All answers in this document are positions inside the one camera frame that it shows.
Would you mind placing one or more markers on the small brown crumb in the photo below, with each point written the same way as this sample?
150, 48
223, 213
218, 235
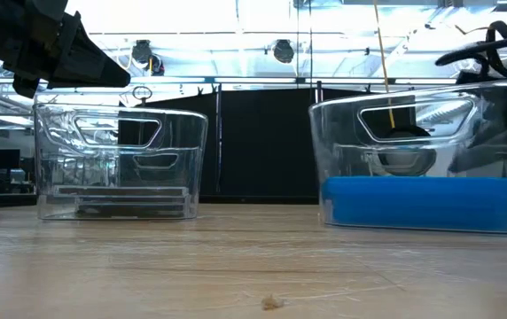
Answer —
272, 303

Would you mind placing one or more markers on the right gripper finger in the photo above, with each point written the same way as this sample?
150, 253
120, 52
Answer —
479, 160

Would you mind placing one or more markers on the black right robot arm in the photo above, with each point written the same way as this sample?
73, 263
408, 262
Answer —
493, 46

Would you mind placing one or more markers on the black backdrop panel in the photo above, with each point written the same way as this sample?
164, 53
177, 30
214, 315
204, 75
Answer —
258, 142

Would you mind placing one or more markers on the clear plastic bin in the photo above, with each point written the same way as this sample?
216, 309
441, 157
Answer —
337, 155
58, 177

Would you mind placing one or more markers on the white camera cylinder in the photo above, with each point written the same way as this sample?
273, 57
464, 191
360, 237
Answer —
406, 159

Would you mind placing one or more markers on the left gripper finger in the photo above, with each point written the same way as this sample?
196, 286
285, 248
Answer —
26, 87
89, 66

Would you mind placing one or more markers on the blue jewel case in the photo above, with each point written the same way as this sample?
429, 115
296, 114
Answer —
413, 222
413, 186
413, 204

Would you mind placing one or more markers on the black monitor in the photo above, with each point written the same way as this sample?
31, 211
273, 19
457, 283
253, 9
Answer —
4, 159

